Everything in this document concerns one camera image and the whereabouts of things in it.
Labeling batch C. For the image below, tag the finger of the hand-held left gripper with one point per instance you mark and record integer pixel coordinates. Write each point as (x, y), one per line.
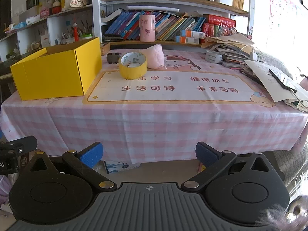
(21, 144)

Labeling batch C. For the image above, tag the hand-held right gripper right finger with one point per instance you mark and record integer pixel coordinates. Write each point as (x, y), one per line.
(207, 155)

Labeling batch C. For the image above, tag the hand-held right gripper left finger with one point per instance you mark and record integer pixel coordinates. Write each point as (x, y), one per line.
(92, 155)

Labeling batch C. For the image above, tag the yellow cardboard box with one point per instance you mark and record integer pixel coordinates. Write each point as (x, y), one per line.
(48, 77)

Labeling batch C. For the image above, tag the yellow tape roll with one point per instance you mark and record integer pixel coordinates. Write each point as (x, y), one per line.
(132, 73)

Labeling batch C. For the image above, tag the pink plush pig toy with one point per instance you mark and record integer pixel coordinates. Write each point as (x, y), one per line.
(155, 56)

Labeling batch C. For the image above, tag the blue and white box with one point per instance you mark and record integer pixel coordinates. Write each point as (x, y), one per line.
(120, 167)

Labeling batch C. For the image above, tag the pink checked tablecloth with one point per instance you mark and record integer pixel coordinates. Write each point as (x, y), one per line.
(144, 130)

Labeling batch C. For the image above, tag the black keyboard piano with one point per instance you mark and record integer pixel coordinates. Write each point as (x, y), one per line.
(4, 68)

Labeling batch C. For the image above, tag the cartoon printed desk mat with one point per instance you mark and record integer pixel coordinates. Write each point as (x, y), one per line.
(156, 96)

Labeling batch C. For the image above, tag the black pen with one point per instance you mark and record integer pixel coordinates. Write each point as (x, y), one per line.
(250, 76)

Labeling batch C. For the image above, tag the fluffy grey fabric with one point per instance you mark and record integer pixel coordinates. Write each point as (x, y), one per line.
(276, 214)

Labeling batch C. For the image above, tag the pile of papers and notebooks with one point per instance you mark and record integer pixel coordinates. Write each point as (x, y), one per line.
(264, 77)

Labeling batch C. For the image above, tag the grey tape roll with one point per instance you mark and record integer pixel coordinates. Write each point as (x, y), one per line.
(213, 57)

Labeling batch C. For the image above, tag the grey toy car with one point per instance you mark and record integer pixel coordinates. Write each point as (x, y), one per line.
(113, 57)

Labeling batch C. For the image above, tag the black phone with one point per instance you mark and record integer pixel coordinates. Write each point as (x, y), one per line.
(282, 80)

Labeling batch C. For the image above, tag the chessboard box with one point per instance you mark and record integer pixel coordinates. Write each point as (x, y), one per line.
(105, 49)

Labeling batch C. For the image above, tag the pile of books and papers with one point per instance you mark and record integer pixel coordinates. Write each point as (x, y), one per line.
(231, 50)

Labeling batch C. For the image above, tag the pen cup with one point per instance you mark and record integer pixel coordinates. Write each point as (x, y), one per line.
(68, 40)

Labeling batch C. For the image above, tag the orange and white box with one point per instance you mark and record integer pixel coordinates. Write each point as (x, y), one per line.
(192, 33)
(187, 40)

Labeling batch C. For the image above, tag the white jar with green lid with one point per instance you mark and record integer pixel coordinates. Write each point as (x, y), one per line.
(86, 37)

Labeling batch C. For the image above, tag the white fuzzy throw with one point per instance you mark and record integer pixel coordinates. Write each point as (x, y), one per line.
(284, 62)

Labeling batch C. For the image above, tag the red tassel ornament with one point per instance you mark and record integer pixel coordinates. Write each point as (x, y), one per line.
(76, 32)

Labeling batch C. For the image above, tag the white side shelf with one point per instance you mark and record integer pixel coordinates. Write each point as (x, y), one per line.
(51, 24)

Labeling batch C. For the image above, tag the row of leaning books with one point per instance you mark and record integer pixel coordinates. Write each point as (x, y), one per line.
(168, 26)

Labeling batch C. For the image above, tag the red dictionaries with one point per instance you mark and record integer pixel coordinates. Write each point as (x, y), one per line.
(216, 20)

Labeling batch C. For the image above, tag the pink printed cylinder holder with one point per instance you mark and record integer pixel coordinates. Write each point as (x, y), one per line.
(147, 28)

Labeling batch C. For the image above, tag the white bookshelf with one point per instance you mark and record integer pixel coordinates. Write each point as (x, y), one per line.
(96, 16)

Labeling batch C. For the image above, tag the white light bar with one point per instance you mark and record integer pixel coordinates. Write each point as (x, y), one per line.
(154, 8)

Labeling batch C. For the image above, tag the wall poster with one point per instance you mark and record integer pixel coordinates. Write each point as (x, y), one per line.
(281, 16)

